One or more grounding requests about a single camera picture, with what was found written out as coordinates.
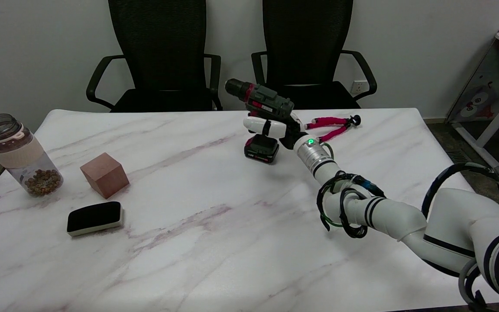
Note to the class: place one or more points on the white desk with cartoon panel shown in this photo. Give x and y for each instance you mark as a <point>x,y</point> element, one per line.
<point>487,95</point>

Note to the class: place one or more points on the green red power screwdriver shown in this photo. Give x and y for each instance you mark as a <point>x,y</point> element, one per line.
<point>267,100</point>

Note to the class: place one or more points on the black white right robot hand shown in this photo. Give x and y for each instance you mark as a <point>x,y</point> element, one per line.
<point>273,128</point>

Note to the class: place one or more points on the brown wooden cube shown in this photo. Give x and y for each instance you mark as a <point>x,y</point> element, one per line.
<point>104,174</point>

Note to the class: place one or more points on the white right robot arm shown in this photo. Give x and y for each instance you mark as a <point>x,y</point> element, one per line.
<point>448,216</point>

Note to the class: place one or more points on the black white board eraser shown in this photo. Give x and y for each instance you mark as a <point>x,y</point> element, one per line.
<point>94,216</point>

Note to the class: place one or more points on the clear jar with nuts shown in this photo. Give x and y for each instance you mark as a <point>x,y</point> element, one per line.
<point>22,158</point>

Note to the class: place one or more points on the black mesh office chair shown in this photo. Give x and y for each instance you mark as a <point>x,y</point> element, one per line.
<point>163,52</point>
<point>308,43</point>

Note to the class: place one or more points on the pink flexible mini tripod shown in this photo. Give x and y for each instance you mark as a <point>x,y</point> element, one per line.
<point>332,121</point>

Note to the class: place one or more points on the white wall socket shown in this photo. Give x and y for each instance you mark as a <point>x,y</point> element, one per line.
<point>359,88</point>

